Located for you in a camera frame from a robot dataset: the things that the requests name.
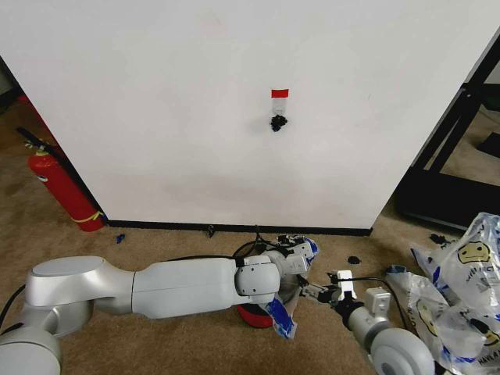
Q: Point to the flat black mat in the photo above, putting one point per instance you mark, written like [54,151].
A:
[489,142]

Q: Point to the red fire extinguisher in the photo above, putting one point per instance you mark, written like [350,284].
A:
[64,187]

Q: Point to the small blue scrap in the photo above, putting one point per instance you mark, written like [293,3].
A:
[119,237]

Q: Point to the red tape strip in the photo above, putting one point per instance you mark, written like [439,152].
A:
[280,93]

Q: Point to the smiley face plastic bag pile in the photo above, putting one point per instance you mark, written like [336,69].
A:
[461,297]

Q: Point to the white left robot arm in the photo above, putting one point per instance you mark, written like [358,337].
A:
[179,287]

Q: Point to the black baseboard strip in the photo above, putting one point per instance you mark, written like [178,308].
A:
[238,227]

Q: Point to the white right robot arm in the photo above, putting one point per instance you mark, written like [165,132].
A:
[394,347]

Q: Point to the small black clip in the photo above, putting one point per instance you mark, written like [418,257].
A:
[211,231]

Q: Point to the clear wall hook strip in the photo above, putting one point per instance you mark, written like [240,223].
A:
[279,106]

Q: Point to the black metal frame rack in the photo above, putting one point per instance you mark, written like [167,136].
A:
[441,156]

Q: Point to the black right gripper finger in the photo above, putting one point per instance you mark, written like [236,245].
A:
[333,276]
[312,291]

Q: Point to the white blue printed bin bag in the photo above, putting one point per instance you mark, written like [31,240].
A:
[282,318]

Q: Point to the crumpled black garbage bag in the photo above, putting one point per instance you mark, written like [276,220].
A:
[277,122]

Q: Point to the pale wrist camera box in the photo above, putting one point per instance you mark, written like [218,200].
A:
[345,282]

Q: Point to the dark furniture edge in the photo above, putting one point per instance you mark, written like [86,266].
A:
[8,90]

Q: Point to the small black bag scrap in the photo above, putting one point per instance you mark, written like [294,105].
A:
[439,238]
[353,259]

